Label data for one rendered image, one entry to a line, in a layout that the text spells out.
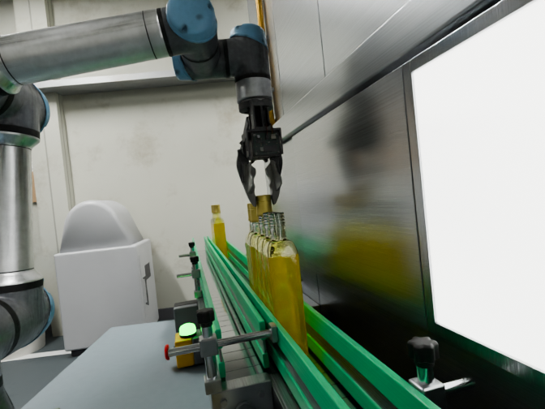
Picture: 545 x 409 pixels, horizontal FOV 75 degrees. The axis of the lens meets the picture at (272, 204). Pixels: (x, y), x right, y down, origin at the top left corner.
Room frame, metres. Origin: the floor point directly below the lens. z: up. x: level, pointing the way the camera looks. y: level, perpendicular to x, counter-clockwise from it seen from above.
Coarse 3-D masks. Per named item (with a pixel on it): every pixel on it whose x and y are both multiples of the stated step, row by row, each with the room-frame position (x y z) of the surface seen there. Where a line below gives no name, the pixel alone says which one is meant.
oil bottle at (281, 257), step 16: (272, 240) 0.64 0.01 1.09; (288, 240) 0.64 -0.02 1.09; (272, 256) 0.62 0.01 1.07; (288, 256) 0.62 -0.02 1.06; (272, 272) 0.62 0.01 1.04; (288, 272) 0.62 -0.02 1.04; (272, 288) 0.62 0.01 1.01; (288, 288) 0.62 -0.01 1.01; (272, 304) 0.62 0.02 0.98; (288, 304) 0.62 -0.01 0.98; (288, 320) 0.62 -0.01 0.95; (304, 320) 0.63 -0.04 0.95; (304, 336) 0.63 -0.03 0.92; (304, 352) 0.63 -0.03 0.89
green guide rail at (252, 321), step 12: (204, 240) 2.19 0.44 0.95; (216, 252) 1.47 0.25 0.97; (216, 264) 1.49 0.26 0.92; (228, 276) 1.01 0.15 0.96; (228, 288) 1.07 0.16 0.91; (240, 288) 0.83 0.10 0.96; (240, 300) 0.80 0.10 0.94; (240, 312) 0.83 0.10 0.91; (252, 312) 0.65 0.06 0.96; (252, 324) 0.66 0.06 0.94; (264, 324) 0.59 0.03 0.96; (264, 348) 0.60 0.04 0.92; (264, 360) 0.59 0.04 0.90
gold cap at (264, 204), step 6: (258, 198) 0.75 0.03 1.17; (264, 198) 0.75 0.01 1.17; (270, 198) 0.76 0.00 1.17; (258, 204) 0.75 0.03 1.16; (264, 204) 0.75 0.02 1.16; (270, 204) 0.75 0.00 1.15; (258, 210) 0.75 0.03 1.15; (264, 210) 0.75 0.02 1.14; (270, 210) 0.75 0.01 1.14; (258, 216) 0.75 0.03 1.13
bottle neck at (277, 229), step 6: (270, 216) 0.64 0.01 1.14; (276, 216) 0.64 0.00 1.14; (282, 216) 0.64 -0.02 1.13; (270, 222) 0.64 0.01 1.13; (276, 222) 0.64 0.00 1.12; (282, 222) 0.64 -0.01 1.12; (270, 228) 0.64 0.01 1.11; (276, 228) 0.64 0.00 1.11; (282, 228) 0.64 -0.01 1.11; (270, 234) 0.65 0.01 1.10; (276, 234) 0.64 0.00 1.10; (282, 234) 0.64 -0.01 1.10
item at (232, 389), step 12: (264, 372) 0.58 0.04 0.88; (228, 384) 0.55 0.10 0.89; (240, 384) 0.55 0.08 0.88; (252, 384) 0.55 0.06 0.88; (264, 384) 0.55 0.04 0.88; (216, 396) 0.53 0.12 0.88; (228, 396) 0.54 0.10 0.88; (240, 396) 0.54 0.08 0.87; (252, 396) 0.54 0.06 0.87; (264, 396) 0.55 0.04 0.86; (216, 408) 0.53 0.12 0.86; (228, 408) 0.53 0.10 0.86; (240, 408) 0.53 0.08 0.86; (252, 408) 0.54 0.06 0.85; (264, 408) 0.55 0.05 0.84
